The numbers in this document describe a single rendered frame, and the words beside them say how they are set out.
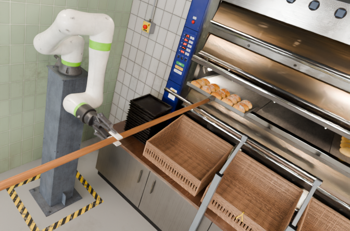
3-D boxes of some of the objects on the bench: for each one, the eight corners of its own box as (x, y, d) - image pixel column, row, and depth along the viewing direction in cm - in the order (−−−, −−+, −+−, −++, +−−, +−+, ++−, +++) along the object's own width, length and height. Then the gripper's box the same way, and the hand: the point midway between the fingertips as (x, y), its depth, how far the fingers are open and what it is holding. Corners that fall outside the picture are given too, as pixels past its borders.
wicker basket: (226, 172, 225) (238, 148, 213) (287, 215, 200) (304, 190, 188) (198, 201, 186) (211, 173, 174) (270, 258, 162) (291, 230, 150)
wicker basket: (174, 136, 251) (183, 113, 239) (223, 170, 226) (235, 146, 214) (140, 154, 213) (148, 128, 201) (194, 197, 188) (207, 170, 176)
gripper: (98, 102, 133) (128, 126, 122) (93, 127, 140) (122, 151, 129) (85, 105, 127) (116, 130, 116) (81, 131, 134) (110, 157, 123)
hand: (115, 138), depth 124 cm, fingers closed on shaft, 3 cm apart
